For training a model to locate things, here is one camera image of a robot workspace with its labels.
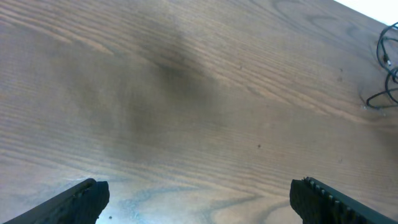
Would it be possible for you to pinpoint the thin black cable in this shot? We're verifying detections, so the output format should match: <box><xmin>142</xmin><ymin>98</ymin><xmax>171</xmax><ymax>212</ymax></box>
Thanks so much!
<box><xmin>359</xmin><ymin>21</ymin><xmax>398</xmax><ymax>110</ymax></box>

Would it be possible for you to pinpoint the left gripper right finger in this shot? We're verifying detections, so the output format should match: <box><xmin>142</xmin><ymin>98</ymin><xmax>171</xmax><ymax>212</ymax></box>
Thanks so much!
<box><xmin>289</xmin><ymin>177</ymin><xmax>397</xmax><ymax>224</ymax></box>

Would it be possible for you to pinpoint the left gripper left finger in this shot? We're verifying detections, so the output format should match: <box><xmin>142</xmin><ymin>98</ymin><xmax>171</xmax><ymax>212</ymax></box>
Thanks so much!
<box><xmin>5</xmin><ymin>178</ymin><xmax>109</xmax><ymax>224</ymax></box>

